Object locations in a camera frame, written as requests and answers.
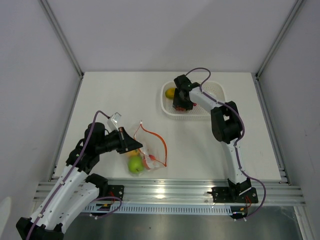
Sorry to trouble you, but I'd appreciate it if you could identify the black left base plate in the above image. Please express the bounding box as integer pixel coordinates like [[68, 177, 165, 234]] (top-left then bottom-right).
[[98, 185, 125, 200]]

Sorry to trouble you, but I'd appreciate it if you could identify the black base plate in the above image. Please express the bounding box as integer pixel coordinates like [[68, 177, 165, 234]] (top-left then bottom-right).
[[98, 185, 125, 200], [207, 186, 259, 204]]

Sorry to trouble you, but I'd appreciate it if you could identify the white perforated plastic basket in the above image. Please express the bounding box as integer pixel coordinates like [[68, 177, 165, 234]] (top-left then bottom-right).
[[159, 80, 225, 121]]

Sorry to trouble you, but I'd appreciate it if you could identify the red orange peach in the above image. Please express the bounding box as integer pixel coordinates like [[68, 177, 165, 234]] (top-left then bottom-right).
[[142, 154, 161, 170]]

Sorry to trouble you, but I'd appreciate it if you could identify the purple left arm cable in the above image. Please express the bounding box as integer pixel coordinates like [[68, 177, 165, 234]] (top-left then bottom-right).
[[24, 110, 122, 240]]

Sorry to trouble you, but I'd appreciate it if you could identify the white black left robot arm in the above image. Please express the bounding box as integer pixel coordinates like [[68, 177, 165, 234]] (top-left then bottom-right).
[[16, 122, 143, 240]]

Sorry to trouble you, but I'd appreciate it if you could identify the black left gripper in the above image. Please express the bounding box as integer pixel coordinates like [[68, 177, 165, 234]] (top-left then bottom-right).
[[96, 126, 143, 154]]

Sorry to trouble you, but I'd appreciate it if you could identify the white slotted cable duct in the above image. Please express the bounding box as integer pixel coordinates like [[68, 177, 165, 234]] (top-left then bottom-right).
[[79, 204, 233, 215]]

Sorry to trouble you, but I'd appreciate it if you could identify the orange with green leaf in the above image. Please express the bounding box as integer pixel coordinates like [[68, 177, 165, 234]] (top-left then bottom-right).
[[125, 149, 140, 158]]

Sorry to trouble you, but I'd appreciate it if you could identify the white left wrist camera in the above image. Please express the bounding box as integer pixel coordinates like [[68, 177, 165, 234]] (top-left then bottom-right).
[[107, 112, 122, 131]]

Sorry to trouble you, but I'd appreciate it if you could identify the green apple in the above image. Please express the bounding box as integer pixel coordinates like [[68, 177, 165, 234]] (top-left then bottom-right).
[[127, 156, 145, 174]]

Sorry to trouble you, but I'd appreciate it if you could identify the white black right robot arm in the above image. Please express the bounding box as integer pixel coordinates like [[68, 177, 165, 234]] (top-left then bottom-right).
[[173, 74, 251, 202]]

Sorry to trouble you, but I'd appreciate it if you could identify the green yellow mango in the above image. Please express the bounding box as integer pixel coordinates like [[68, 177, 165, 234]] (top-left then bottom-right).
[[165, 87, 176, 100]]

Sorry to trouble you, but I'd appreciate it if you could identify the red grape bunch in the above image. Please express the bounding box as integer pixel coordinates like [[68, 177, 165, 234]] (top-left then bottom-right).
[[174, 103, 197, 112]]

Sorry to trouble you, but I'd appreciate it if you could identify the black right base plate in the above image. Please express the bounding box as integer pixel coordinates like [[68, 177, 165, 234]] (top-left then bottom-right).
[[207, 186, 259, 204]]

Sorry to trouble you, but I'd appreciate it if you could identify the clear zip bag orange zipper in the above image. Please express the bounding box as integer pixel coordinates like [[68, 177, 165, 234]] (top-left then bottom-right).
[[127, 121, 168, 175]]

